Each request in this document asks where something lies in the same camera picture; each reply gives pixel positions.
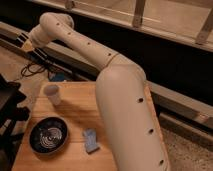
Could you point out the blue object on floor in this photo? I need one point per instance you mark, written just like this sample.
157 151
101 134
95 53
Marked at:
57 77

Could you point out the black chair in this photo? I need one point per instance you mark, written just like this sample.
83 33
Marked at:
10 97

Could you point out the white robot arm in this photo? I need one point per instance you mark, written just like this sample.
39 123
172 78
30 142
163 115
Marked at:
133 131

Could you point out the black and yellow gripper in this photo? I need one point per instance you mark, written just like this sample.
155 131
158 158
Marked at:
25 44

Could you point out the wooden railing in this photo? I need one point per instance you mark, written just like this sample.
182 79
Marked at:
188 22

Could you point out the dark patterned bowl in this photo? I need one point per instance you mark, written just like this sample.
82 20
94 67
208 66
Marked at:
48 135

